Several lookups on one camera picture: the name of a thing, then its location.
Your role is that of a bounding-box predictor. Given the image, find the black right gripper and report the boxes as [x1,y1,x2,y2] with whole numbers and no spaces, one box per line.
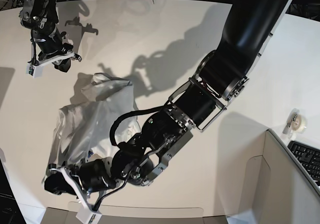
[31,28,82,72]

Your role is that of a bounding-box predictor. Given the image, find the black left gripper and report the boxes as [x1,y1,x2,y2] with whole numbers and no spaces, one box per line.
[44,158,117,195]

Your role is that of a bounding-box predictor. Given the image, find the white t-shirt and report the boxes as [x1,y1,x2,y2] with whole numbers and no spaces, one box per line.
[48,72,136,167]

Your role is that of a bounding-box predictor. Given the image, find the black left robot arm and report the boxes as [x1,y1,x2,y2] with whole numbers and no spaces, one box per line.
[44,0,292,195]

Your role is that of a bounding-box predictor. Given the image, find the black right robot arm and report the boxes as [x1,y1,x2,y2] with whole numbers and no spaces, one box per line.
[19,0,82,78]

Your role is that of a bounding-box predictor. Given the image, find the beige cardboard box right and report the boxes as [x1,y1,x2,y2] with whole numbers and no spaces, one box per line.
[226,129,320,224]

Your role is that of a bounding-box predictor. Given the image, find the clear tape dispenser roll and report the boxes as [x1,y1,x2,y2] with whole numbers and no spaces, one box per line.
[282,108,308,138]

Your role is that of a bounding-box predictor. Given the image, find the black computer keyboard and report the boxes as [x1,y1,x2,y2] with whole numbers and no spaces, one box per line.
[287,140,320,186]

